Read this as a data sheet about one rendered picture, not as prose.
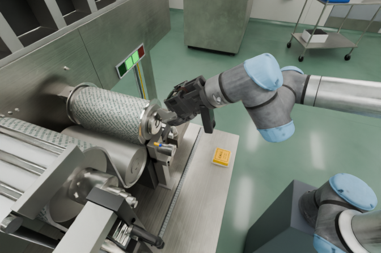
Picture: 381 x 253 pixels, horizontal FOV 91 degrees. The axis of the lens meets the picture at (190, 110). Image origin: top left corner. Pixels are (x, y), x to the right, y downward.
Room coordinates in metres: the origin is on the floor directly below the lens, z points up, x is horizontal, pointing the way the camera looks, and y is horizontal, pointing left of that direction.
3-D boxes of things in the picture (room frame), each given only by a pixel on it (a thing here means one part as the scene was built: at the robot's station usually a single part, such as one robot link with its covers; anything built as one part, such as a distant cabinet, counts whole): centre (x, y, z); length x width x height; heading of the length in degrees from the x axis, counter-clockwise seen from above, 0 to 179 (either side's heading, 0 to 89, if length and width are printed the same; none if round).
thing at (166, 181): (0.34, 0.10, 1.05); 0.06 x 0.05 x 0.31; 71
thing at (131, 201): (0.13, 0.13, 1.33); 0.06 x 0.03 x 0.03; 71
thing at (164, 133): (0.42, 0.11, 1.13); 0.09 x 0.06 x 0.03; 161
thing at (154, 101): (0.39, 0.12, 1.25); 0.15 x 0.01 x 0.15; 161
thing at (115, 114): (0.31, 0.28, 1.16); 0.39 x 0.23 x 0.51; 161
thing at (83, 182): (0.15, 0.18, 1.33); 0.06 x 0.06 x 0.06; 71
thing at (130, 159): (0.32, 0.28, 1.17); 0.26 x 0.12 x 0.12; 71
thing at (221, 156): (0.47, -0.15, 0.91); 0.07 x 0.07 x 0.02; 71
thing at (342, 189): (0.23, -0.50, 1.07); 0.13 x 0.12 x 0.14; 146
